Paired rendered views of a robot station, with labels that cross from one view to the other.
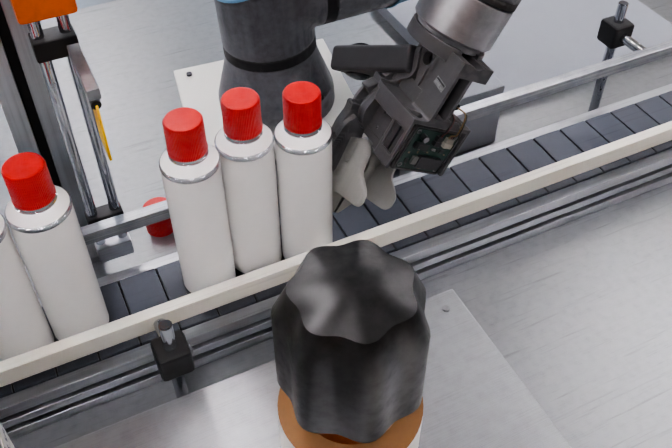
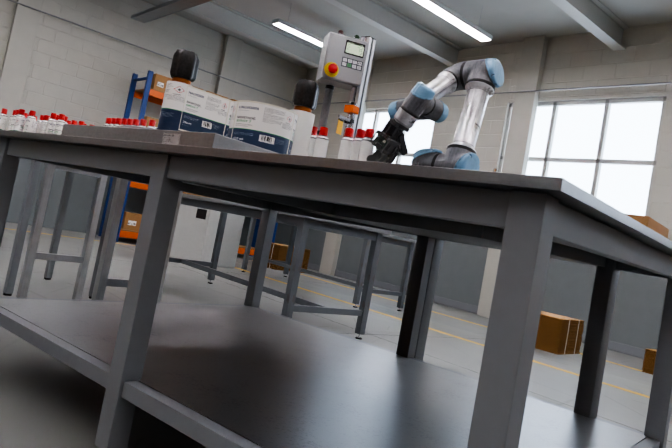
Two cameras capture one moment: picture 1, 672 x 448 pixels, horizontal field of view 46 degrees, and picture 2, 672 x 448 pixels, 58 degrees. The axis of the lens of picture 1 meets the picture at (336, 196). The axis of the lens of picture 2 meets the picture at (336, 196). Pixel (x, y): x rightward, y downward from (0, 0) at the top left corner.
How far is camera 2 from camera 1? 212 cm
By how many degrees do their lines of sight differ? 75
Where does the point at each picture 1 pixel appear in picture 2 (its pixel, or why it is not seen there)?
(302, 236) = not seen: hidden behind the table
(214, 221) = (342, 153)
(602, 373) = not seen: hidden behind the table
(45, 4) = (348, 108)
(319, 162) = (364, 143)
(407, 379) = (301, 90)
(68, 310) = not seen: hidden behind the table
